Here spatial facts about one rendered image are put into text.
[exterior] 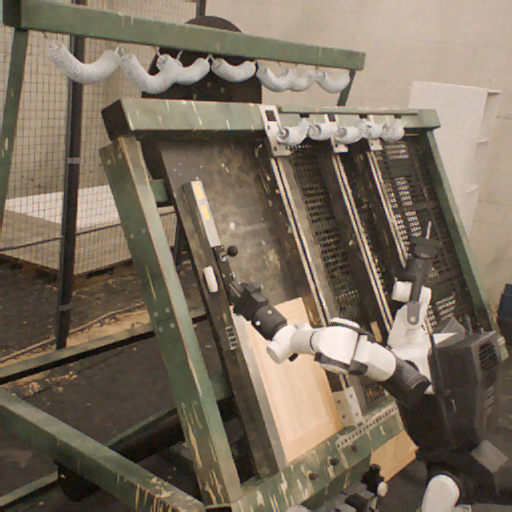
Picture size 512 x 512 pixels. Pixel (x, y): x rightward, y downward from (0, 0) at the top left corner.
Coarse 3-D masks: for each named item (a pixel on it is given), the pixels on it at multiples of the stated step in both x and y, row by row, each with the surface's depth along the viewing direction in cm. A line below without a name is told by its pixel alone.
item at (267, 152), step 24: (264, 120) 268; (264, 144) 271; (264, 168) 273; (288, 192) 273; (288, 216) 269; (288, 240) 271; (288, 264) 272; (312, 264) 272; (312, 288) 268; (312, 312) 269; (336, 384) 267
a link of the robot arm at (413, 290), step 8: (408, 272) 260; (416, 272) 259; (408, 280) 261; (416, 280) 256; (424, 280) 259; (400, 288) 260; (408, 288) 260; (416, 288) 256; (424, 288) 260; (400, 296) 260; (408, 296) 260; (416, 296) 256
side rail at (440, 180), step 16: (416, 144) 390; (432, 144) 387; (432, 160) 386; (432, 176) 387; (448, 192) 386; (432, 208) 390; (448, 208) 385; (448, 224) 386; (464, 240) 385; (464, 256) 383; (464, 272) 384; (480, 288) 383; (480, 304) 382; (480, 320) 383; (496, 320) 386
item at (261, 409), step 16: (192, 192) 239; (192, 208) 240; (208, 208) 242; (208, 224) 240; (208, 240) 238; (208, 256) 239; (224, 304) 238; (224, 320) 239; (240, 320) 239; (240, 336) 237; (240, 352) 236; (240, 368) 237; (256, 368) 238; (256, 384) 236; (256, 400) 235; (256, 416) 236; (272, 416) 238; (272, 432) 236; (272, 448) 234; (272, 464) 235
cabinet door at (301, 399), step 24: (288, 312) 262; (264, 360) 246; (288, 360) 255; (312, 360) 265; (264, 384) 242; (288, 384) 252; (312, 384) 262; (288, 408) 249; (312, 408) 258; (336, 408) 268; (288, 432) 245; (312, 432) 254; (288, 456) 242
